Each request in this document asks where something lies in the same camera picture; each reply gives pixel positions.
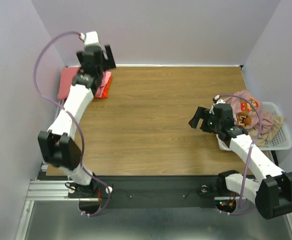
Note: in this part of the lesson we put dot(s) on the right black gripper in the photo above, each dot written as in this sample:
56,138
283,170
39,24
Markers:
203,119

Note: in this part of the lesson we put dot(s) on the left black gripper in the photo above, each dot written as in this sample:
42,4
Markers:
110,63

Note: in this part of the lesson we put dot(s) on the dusty rose t shirt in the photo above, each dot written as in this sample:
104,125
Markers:
67,74

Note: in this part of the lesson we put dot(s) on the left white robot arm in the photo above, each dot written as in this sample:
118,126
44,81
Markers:
57,144

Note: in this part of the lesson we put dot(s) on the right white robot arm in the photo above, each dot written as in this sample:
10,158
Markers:
271,190

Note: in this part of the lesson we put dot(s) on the folded pink t shirt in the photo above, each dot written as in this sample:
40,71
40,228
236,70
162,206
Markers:
105,80

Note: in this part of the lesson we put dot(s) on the folded orange t shirt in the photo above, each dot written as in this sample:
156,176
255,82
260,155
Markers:
104,91

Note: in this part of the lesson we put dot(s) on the mauve pixel print t shirt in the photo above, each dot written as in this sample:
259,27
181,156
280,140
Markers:
246,109

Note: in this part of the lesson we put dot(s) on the beige t shirt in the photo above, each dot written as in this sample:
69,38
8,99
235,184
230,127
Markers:
273,130

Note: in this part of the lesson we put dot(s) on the white plastic laundry basket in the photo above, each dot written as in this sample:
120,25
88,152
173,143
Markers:
282,140

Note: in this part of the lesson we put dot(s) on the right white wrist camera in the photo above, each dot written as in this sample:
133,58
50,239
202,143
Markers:
217,100

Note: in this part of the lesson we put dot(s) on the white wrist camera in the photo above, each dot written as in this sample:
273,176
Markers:
90,39
217,100

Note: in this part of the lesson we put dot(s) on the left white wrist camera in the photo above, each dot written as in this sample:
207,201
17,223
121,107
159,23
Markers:
90,39

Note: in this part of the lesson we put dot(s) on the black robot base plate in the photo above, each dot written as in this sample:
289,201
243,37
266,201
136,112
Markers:
151,192

